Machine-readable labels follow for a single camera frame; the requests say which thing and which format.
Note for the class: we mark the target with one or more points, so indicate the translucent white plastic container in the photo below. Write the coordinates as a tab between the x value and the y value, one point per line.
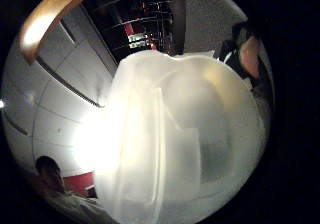
186	134

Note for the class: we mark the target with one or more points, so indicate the dark glass partition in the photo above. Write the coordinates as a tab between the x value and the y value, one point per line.
143	20

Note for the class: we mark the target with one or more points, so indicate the black ceiling track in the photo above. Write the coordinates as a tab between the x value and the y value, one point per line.
66	82

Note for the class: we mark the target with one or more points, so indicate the curved wooden beam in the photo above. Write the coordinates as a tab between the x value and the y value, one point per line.
43	24

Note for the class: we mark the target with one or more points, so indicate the red cabinet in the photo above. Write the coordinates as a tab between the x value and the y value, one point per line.
79	182

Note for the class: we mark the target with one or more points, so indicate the the person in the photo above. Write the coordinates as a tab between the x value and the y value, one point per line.
63	194

